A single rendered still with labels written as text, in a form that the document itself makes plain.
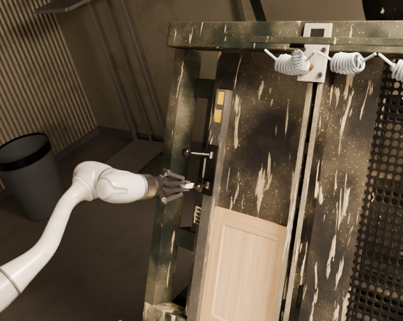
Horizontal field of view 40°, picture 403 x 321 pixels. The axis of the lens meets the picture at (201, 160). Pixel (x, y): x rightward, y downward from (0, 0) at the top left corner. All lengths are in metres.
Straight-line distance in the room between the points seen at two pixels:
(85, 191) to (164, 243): 0.60
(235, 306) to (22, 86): 4.20
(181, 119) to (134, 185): 0.58
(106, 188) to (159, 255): 0.68
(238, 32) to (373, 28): 0.52
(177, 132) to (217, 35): 0.45
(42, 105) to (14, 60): 0.55
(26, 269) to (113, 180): 0.38
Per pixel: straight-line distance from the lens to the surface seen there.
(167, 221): 2.40
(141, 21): 5.24
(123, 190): 1.83
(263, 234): 2.09
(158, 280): 2.46
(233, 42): 2.11
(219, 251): 2.23
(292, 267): 1.97
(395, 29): 1.79
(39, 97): 6.08
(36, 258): 1.74
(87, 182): 1.93
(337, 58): 1.72
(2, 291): 1.69
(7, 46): 5.87
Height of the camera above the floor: 2.53
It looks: 29 degrees down
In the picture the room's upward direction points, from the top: 16 degrees counter-clockwise
